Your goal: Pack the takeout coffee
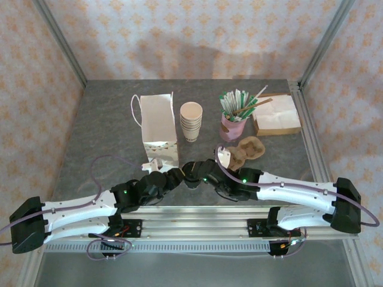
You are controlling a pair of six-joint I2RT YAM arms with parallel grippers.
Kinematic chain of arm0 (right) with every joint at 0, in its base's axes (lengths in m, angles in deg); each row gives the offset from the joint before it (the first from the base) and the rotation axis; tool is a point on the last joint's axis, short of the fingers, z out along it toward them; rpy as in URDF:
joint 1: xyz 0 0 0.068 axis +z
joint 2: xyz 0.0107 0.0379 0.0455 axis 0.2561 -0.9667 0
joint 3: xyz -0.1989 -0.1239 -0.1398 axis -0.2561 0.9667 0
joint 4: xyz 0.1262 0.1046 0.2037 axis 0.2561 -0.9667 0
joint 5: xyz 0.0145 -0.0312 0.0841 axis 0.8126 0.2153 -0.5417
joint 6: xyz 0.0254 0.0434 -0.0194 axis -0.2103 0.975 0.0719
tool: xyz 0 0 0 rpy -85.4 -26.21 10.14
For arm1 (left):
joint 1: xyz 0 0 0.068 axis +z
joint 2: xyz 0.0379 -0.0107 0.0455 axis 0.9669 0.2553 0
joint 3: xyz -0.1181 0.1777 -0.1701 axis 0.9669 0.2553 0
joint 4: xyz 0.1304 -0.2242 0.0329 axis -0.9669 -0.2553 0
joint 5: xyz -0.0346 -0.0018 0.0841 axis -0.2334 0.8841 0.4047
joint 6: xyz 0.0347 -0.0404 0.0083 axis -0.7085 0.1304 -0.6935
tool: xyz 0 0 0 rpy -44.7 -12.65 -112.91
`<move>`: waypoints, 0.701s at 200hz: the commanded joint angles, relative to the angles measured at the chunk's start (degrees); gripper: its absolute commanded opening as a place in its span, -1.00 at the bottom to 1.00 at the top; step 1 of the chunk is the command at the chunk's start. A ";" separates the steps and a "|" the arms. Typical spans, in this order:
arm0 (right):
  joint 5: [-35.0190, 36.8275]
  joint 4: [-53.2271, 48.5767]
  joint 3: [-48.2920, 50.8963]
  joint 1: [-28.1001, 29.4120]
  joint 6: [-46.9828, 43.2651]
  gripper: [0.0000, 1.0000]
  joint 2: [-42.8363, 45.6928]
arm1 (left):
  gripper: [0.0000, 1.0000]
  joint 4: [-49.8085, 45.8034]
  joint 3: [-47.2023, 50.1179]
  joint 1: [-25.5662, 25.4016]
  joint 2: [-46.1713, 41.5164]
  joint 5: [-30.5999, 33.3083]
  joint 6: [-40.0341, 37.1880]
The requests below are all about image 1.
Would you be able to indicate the wooden stir stick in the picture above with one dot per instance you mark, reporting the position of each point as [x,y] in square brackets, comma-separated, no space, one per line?
[260,103]

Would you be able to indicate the animal print paper gift bag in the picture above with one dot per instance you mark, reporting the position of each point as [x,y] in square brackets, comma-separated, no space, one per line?
[157,119]

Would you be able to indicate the aluminium frame post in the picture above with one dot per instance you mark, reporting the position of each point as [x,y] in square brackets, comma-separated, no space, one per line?
[64,48]
[324,42]

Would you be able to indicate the brown pulp cup carrier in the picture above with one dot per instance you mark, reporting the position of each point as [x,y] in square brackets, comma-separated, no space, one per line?
[248,149]

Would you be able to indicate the brown cardboard napkin box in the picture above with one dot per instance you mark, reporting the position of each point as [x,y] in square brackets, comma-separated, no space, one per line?
[278,131]

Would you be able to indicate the stack of paper cups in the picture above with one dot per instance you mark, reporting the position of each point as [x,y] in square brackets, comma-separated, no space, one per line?
[191,119]

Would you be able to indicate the white paper napkins stack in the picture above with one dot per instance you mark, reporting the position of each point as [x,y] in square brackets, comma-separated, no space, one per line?
[278,112]

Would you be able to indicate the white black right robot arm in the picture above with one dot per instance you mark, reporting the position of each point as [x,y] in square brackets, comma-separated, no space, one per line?
[299,194]

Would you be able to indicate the green white wrapped straws bunch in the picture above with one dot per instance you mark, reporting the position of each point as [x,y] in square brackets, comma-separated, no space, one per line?
[235,101]

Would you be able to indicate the aluminium table side rail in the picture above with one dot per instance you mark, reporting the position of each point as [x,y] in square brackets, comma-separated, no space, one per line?
[311,143]

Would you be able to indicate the pink straw holder cup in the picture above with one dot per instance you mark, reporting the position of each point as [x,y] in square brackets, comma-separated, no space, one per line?
[233,130]

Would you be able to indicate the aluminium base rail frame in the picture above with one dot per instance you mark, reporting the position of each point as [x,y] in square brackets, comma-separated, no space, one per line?
[194,224]

